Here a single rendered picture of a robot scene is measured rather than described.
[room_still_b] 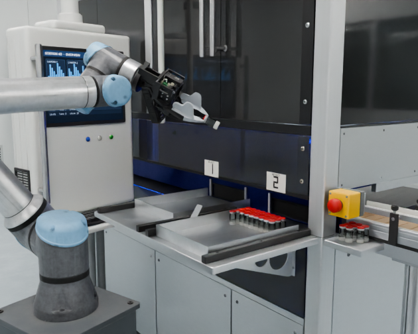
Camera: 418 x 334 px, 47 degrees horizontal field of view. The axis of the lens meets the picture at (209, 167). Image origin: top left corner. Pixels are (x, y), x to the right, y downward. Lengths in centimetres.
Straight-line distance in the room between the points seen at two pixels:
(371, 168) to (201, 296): 87
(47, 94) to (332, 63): 77
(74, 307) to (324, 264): 73
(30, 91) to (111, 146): 108
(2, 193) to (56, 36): 92
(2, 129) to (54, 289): 554
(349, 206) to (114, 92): 70
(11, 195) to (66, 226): 17
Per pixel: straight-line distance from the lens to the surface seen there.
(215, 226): 154
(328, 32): 141
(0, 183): 122
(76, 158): 204
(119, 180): 219
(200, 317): 206
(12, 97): 108
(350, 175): 152
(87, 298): 120
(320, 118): 141
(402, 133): 173
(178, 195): 189
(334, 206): 136
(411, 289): 151
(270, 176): 157
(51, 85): 112
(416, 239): 142
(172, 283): 218
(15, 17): 676
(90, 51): 133
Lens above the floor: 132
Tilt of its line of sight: 9 degrees down
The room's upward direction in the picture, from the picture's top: straight up
